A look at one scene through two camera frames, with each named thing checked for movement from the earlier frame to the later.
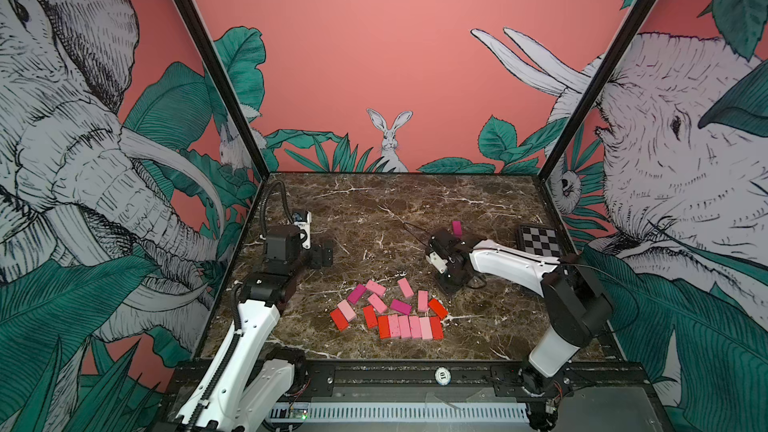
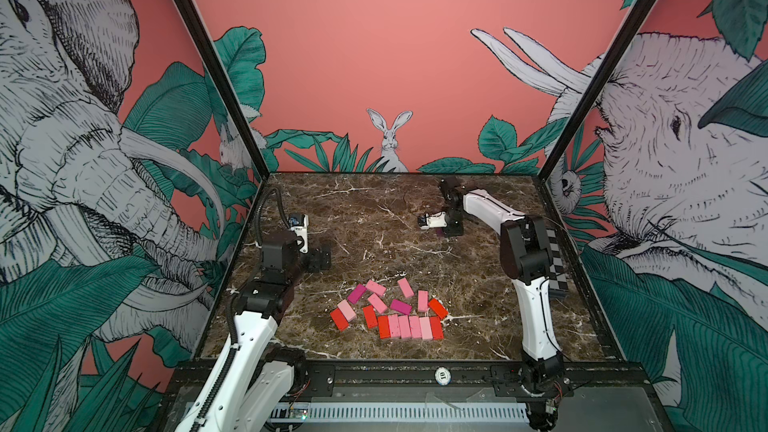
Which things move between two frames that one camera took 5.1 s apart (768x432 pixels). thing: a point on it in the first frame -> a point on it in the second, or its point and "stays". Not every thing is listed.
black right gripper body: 449,281 -> 455,223
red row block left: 384,326 stays
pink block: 422,301 stays
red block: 438,307 stays
